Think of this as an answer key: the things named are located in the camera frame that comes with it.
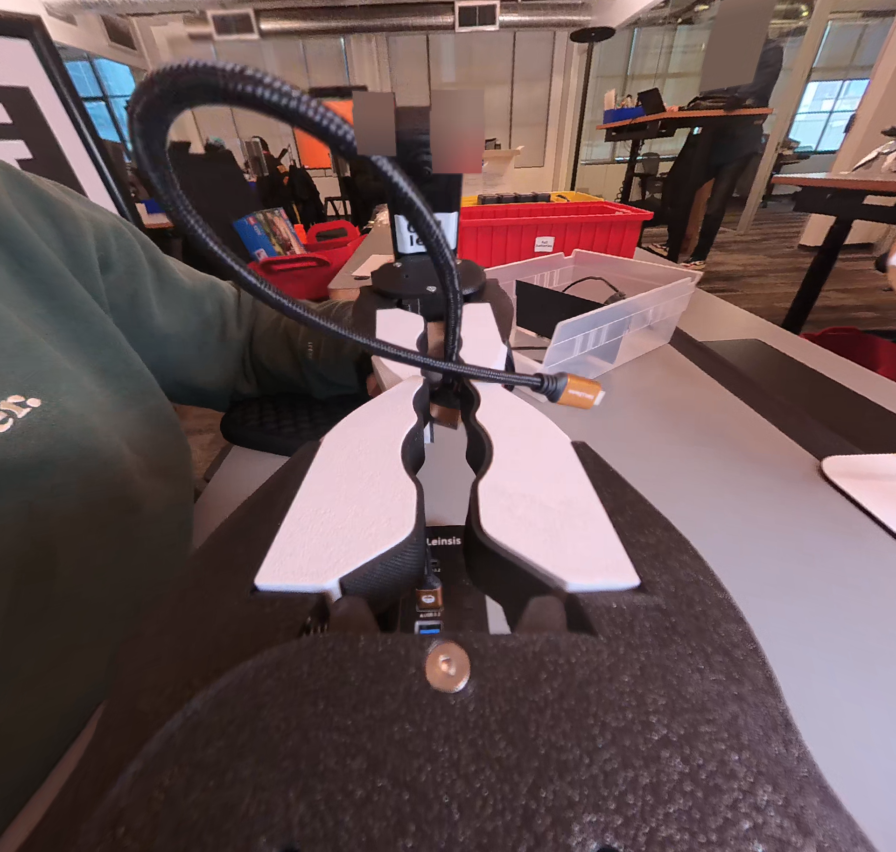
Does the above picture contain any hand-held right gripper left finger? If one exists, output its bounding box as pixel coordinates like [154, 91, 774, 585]
[253, 379, 429, 601]

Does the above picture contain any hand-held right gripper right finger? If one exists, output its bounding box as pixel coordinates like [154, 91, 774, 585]
[463, 383, 641, 618]

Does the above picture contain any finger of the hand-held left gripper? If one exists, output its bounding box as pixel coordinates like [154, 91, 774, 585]
[458, 303, 515, 405]
[370, 308, 431, 394]

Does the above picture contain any thick black braided usb cable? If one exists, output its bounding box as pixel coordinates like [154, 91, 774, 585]
[127, 61, 606, 431]

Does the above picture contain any black usb hub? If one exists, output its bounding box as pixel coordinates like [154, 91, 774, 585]
[392, 526, 491, 636]

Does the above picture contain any clear plastic bin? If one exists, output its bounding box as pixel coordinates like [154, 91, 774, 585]
[483, 250, 704, 380]

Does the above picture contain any black bin divider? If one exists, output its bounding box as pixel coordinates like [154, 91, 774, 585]
[514, 279, 603, 338]

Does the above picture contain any red felt basket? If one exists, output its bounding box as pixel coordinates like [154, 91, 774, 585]
[248, 253, 336, 301]
[800, 327, 896, 364]
[304, 220, 368, 268]

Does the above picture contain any black mesh chair pad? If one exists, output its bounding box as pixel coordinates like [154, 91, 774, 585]
[220, 393, 372, 457]

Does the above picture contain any red ribbed tote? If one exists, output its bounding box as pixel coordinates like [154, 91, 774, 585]
[458, 202, 655, 269]

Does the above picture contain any colourful printed box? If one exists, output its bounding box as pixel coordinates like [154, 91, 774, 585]
[233, 208, 307, 262]

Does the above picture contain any person's green sweater torso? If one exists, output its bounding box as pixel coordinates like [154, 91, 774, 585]
[0, 162, 200, 828]

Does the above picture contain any black floor lamp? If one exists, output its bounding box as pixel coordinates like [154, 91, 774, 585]
[568, 26, 618, 195]

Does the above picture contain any wooden standing desk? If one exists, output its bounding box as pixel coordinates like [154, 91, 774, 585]
[596, 106, 774, 205]

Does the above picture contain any white stand with printed tags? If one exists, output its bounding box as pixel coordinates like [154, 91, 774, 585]
[820, 453, 896, 538]

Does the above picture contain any wooden office desk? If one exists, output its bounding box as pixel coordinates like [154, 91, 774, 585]
[769, 171, 896, 336]

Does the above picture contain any black and white sign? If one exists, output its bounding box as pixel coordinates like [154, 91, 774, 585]
[0, 12, 141, 230]

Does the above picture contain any orange wall panel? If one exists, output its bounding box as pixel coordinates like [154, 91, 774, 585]
[293, 99, 354, 170]

